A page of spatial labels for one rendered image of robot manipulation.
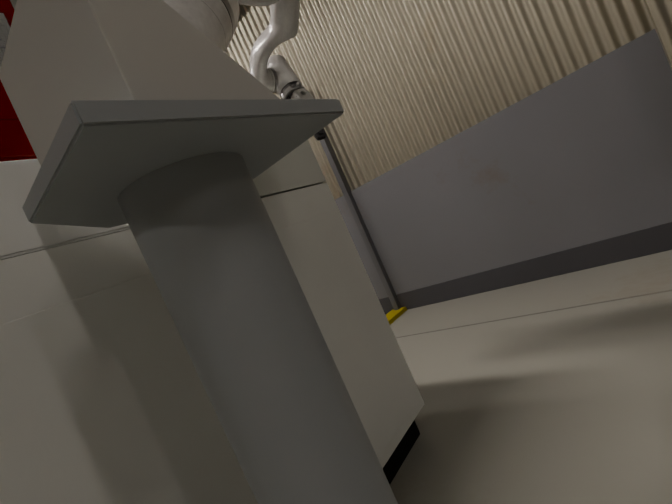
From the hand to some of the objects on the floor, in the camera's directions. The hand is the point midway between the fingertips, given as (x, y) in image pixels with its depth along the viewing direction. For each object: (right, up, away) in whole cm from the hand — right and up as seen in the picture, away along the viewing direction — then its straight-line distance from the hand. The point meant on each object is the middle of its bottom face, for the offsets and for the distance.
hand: (319, 133), depth 124 cm
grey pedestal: (+26, -98, -78) cm, 128 cm away
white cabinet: (-13, -114, -22) cm, 116 cm away
